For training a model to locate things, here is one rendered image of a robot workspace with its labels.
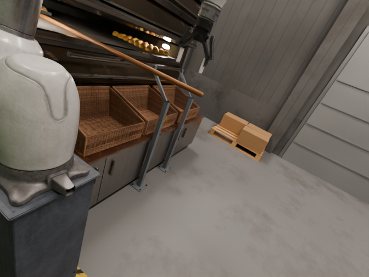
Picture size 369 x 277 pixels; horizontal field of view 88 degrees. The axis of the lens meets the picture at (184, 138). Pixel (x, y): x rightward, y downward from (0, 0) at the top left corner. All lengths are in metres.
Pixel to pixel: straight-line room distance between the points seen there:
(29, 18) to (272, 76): 4.29
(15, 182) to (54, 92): 0.22
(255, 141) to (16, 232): 3.57
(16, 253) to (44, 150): 0.26
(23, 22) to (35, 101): 0.24
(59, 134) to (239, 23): 4.57
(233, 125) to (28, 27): 3.88
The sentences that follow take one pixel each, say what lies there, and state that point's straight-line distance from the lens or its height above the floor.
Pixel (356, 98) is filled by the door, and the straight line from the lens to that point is 4.69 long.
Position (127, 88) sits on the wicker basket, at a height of 0.82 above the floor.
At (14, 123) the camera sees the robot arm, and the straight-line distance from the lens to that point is 0.48.
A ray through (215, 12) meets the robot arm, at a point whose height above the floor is 1.56.
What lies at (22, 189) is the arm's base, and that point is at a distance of 0.55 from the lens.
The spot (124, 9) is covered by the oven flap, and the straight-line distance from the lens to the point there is 1.79.
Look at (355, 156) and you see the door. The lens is 4.92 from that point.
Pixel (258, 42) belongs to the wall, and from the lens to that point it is 4.68.
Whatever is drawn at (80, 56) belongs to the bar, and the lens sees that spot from 1.20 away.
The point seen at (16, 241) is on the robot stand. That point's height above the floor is 0.91.
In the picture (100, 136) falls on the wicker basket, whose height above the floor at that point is 0.71.
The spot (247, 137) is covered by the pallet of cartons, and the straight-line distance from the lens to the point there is 3.80.
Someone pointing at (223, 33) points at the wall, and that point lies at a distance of 4.87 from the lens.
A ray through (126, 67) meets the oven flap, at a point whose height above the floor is 1.02.
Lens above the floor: 1.41
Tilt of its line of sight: 25 degrees down
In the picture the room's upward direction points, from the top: 22 degrees clockwise
